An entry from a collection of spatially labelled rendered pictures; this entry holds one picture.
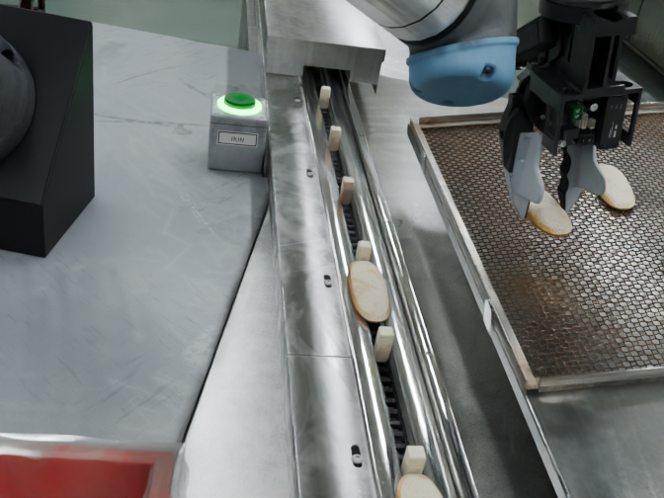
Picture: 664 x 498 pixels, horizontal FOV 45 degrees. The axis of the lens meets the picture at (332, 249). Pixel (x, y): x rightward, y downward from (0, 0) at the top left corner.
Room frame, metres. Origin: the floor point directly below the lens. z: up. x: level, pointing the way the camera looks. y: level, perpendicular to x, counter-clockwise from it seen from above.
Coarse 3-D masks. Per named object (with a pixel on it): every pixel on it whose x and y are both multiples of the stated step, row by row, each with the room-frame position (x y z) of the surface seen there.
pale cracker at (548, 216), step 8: (544, 192) 0.71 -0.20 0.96; (544, 200) 0.69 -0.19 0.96; (552, 200) 0.70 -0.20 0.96; (536, 208) 0.68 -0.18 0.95; (544, 208) 0.68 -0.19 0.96; (552, 208) 0.68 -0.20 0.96; (560, 208) 0.68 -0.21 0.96; (528, 216) 0.67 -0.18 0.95; (536, 216) 0.67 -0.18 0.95; (544, 216) 0.66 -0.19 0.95; (552, 216) 0.66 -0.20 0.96; (560, 216) 0.66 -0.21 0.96; (536, 224) 0.66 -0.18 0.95; (544, 224) 0.65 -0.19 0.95; (552, 224) 0.65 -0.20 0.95; (560, 224) 0.65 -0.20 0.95; (568, 224) 0.66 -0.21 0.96; (544, 232) 0.65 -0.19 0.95; (552, 232) 0.65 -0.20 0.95; (560, 232) 0.65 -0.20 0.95; (568, 232) 0.65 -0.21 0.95
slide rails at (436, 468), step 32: (320, 128) 1.00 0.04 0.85; (320, 160) 0.91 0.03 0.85; (352, 160) 0.92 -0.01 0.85; (352, 256) 0.70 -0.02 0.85; (384, 256) 0.71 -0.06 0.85; (352, 320) 0.59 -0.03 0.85; (384, 320) 0.60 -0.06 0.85; (416, 384) 0.52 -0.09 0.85; (384, 416) 0.47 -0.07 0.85; (416, 416) 0.48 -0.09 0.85; (384, 448) 0.44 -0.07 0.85; (384, 480) 0.41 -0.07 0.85; (448, 480) 0.42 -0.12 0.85
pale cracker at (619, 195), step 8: (608, 168) 0.86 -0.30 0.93; (616, 168) 0.86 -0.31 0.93; (608, 176) 0.83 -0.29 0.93; (616, 176) 0.84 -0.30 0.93; (608, 184) 0.82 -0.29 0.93; (616, 184) 0.82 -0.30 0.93; (624, 184) 0.82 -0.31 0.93; (608, 192) 0.80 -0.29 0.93; (616, 192) 0.80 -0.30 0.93; (624, 192) 0.80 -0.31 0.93; (632, 192) 0.81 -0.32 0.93; (608, 200) 0.79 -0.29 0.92; (616, 200) 0.79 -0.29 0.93; (624, 200) 0.79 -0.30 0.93; (632, 200) 0.79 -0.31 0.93; (616, 208) 0.78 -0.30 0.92; (624, 208) 0.78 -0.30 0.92
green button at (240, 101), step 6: (228, 96) 0.93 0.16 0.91; (234, 96) 0.93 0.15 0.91; (240, 96) 0.93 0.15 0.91; (246, 96) 0.94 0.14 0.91; (228, 102) 0.91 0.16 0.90; (234, 102) 0.91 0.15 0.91; (240, 102) 0.92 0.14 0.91; (246, 102) 0.92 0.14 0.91; (252, 102) 0.92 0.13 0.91; (234, 108) 0.91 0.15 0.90; (240, 108) 0.91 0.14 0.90; (246, 108) 0.91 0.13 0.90; (252, 108) 0.92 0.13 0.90
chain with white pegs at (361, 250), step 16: (320, 80) 1.21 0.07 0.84; (320, 96) 1.10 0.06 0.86; (336, 128) 0.97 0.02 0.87; (336, 144) 0.97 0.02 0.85; (336, 160) 0.94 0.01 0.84; (336, 176) 0.90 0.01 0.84; (352, 192) 0.83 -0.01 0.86; (352, 208) 0.82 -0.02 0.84; (352, 224) 0.79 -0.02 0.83; (352, 240) 0.75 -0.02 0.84; (368, 256) 0.69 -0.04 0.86; (384, 336) 0.55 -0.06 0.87; (384, 352) 0.55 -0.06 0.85; (384, 368) 0.55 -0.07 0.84; (384, 384) 0.53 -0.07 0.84; (400, 416) 0.49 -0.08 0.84; (400, 432) 0.47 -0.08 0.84; (400, 448) 0.45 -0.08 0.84; (416, 448) 0.43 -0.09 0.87; (400, 464) 0.44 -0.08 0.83; (416, 464) 0.42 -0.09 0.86
